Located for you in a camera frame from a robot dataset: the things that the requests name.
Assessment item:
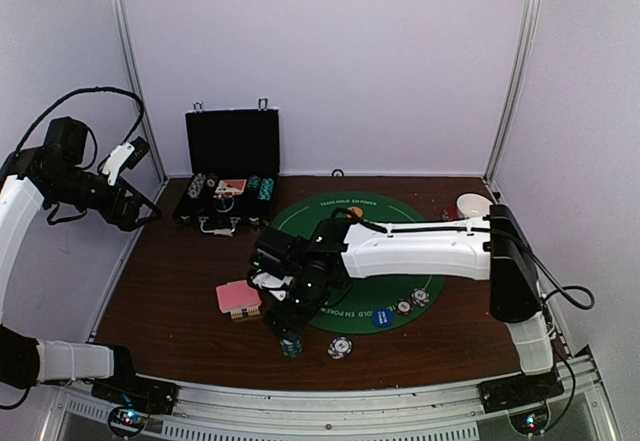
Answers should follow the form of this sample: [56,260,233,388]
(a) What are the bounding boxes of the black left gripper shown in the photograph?
[48,165,161,231]

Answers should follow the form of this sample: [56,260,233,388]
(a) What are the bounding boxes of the green blue chip stack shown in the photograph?
[280,338,303,358]

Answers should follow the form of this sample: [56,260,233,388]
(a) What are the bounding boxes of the blue tan chip stack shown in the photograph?
[327,336,353,360]

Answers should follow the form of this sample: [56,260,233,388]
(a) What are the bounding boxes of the red-backed card deck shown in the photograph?
[216,280,262,314]

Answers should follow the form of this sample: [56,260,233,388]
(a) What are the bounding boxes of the blue small blind button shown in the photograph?
[371,308,394,329]

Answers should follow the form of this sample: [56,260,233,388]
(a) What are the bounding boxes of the black orange chips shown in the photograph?
[396,299,413,316]

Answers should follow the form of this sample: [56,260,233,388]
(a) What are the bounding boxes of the orange big blind button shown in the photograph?
[348,207,363,217]

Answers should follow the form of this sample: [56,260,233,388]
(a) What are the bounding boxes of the blue tan chips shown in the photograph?
[411,288,430,307]

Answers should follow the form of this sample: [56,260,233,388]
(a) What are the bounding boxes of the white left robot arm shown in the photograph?
[1,143,162,405]

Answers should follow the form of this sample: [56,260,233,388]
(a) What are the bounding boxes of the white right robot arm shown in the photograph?
[250,205,554,403]

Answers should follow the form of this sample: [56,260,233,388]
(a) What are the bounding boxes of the gold card deck box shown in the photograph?
[230,307,261,322]

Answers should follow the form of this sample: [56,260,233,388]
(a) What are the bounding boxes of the blue tan chip row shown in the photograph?
[187,173,206,199]

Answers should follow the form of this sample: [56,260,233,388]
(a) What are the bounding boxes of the black orange chip row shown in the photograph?
[205,174,218,188]

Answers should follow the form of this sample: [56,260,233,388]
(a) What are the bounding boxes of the clear acrylic dealer button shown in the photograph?
[213,195,235,213]

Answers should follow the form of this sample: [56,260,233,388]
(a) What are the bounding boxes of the green round poker mat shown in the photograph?
[272,191,444,335]

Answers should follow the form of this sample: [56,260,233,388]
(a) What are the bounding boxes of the boxed card deck in case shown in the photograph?
[214,179,247,197]

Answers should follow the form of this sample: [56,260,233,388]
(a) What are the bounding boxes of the black poker set case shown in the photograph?
[172,97,281,237]

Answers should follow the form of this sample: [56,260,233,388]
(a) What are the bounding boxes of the dark green chip row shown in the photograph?
[247,175,261,190]

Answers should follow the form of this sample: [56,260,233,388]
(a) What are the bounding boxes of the teal chip row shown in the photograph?
[257,178,276,201]

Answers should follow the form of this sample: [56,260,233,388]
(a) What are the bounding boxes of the red patterned saucer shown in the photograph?
[441,205,459,221]

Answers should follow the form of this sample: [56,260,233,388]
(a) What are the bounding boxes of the white patterned teacup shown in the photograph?
[455,193,493,219]

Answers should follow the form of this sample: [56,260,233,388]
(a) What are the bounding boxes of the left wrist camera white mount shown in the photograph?
[99,137,150,186]

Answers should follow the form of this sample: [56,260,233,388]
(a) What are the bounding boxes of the aluminium front rail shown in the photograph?
[47,345,619,441]

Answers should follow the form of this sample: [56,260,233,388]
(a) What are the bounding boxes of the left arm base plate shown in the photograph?
[90,378,179,415]

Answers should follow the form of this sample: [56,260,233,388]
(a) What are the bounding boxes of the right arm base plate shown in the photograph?
[478,375,564,414]

